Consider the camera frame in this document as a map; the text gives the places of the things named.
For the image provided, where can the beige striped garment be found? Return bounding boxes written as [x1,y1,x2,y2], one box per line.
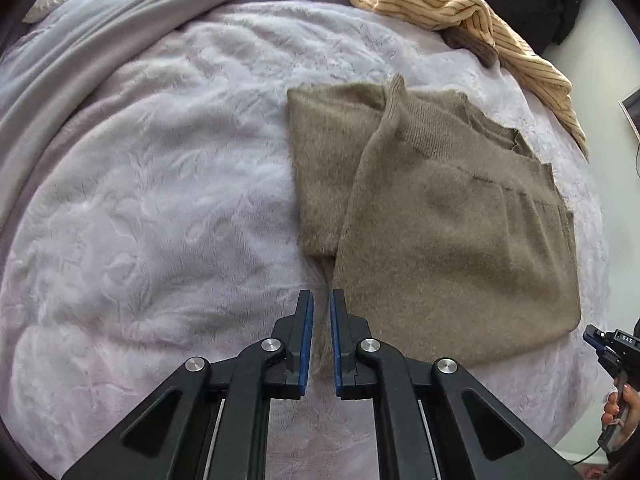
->
[327,0,590,161]

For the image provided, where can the person's right hand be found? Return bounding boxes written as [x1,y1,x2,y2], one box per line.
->
[601,387,640,453]

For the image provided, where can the picture frame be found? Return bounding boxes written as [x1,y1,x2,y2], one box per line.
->
[618,89,640,139]

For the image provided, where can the grey brown knit garment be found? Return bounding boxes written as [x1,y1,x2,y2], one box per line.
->
[442,25,501,68]

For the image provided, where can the olive brown knit sweater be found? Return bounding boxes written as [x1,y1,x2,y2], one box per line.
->
[286,74,582,367]

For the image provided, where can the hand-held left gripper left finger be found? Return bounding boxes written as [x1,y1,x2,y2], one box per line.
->
[60,290,315,480]

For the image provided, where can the lavender embossed blanket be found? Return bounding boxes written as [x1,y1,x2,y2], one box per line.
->
[0,0,616,480]

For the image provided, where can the grey smooth bed sheet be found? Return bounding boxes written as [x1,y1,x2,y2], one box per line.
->
[0,0,301,221]

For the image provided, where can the black clothing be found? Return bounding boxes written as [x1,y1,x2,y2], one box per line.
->
[485,0,587,56]

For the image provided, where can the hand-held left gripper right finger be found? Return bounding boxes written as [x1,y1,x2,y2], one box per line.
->
[328,288,583,480]

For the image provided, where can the black cable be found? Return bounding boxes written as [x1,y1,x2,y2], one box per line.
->
[570,440,608,467]

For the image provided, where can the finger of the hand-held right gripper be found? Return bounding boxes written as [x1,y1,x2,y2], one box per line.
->
[582,324,612,356]

